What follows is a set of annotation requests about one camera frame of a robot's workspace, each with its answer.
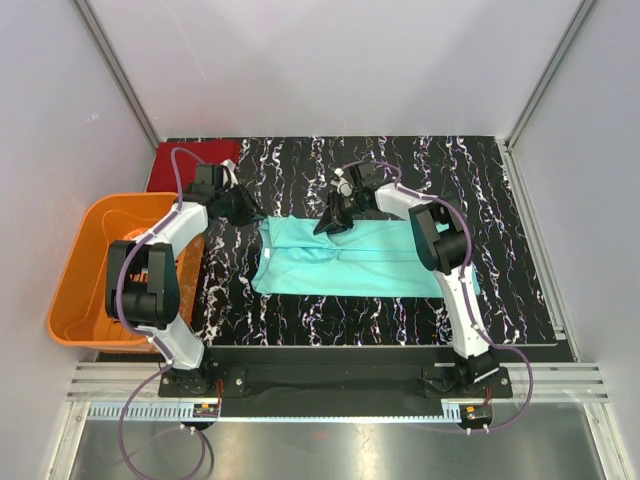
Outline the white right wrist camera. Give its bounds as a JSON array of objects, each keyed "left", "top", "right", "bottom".
[{"left": 330, "top": 168, "right": 353, "bottom": 198}]

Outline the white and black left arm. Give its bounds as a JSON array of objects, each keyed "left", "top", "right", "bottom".
[{"left": 105, "top": 160, "right": 266, "bottom": 395}]

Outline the folded red t shirt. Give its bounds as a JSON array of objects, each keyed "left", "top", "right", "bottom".
[{"left": 146, "top": 140, "right": 241, "bottom": 194}]

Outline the orange plastic laundry basket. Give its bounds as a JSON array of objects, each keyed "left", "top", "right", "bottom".
[{"left": 47, "top": 193, "right": 209, "bottom": 353}]

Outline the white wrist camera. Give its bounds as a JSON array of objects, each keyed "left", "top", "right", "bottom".
[
  {"left": 330, "top": 168, "right": 353, "bottom": 198},
  {"left": 220, "top": 159, "right": 238, "bottom": 189}
]

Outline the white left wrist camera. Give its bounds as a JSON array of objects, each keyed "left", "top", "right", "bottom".
[{"left": 220, "top": 159, "right": 238, "bottom": 189}]

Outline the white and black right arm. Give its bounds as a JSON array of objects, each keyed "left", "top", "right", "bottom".
[{"left": 314, "top": 161, "right": 499, "bottom": 394}]

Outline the teal t shirt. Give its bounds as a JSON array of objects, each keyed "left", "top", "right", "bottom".
[{"left": 251, "top": 215, "right": 484, "bottom": 300}]

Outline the grey slotted cable duct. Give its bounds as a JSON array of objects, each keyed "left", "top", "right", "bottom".
[{"left": 88, "top": 401, "right": 461, "bottom": 423}]

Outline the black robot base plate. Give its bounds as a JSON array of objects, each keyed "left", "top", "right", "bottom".
[{"left": 158, "top": 346, "right": 514, "bottom": 411}]

